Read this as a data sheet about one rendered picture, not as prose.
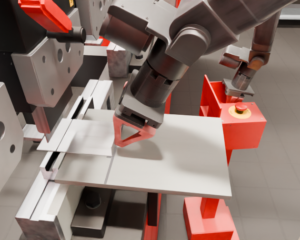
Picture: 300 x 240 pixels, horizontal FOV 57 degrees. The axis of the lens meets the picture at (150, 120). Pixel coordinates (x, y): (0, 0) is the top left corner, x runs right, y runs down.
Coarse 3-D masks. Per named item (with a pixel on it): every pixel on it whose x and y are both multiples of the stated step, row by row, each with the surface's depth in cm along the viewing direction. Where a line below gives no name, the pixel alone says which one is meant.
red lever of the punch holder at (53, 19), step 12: (24, 0) 22; (36, 0) 22; (48, 0) 23; (36, 12) 23; (48, 12) 23; (60, 12) 25; (48, 24) 25; (60, 24) 26; (48, 36) 31; (60, 36) 30; (72, 36) 30; (84, 36) 31
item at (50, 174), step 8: (80, 96) 59; (80, 104) 58; (88, 104) 57; (72, 112) 54; (80, 112) 54; (48, 152) 46; (56, 152) 47; (48, 160) 45; (40, 168) 44; (48, 168) 45; (48, 176) 45
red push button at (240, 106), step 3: (237, 102) 90; (240, 102) 90; (237, 105) 89; (240, 105) 89; (243, 105) 89; (246, 105) 89; (237, 108) 88; (240, 108) 88; (243, 108) 88; (246, 108) 88; (237, 111) 90; (240, 111) 89
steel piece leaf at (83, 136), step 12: (72, 120) 52; (84, 120) 52; (72, 132) 50; (84, 132) 50; (96, 132) 50; (108, 132) 50; (60, 144) 47; (72, 144) 47; (84, 144) 47; (96, 144) 47; (108, 144) 47
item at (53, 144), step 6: (66, 120) 52; (60, 126) 51; (66, 126) 51; (54, 132) 50; (60, 132) 50; (54, 138) 48; (60, 138) 48; (42, 144) 47; (48, 144) 47; (54, 144) 47; (48, 150) 46; (54, 150) 46
